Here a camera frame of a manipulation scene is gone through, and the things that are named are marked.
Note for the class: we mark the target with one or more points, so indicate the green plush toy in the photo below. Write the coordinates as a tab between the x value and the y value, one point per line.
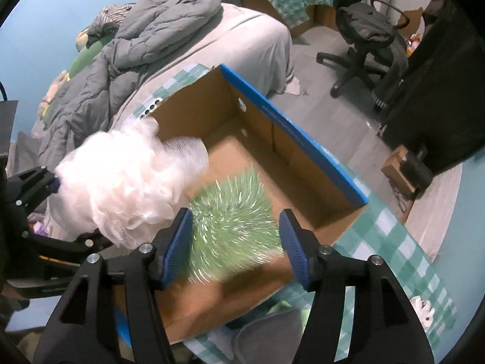
86	54

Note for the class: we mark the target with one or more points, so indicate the black office chair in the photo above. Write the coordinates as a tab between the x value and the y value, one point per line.
377	52

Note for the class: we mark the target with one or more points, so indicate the green glittery sponge cloth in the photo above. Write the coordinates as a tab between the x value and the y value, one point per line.
233	229

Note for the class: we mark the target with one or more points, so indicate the small cardboard box on floor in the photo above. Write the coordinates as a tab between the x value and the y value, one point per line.
391	169

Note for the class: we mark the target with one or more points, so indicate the grey quilted duvet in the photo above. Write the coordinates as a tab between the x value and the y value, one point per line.
148	38

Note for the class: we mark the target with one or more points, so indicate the white mesh bath loofah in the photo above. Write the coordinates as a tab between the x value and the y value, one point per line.
127	184

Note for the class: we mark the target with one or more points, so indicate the white card with dots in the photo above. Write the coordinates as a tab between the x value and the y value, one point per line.
148	106

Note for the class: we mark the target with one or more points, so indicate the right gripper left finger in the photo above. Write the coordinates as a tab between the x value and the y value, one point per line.
83	325

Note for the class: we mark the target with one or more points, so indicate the dark wardrobe cabinet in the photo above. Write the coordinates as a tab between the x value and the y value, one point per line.
440	102

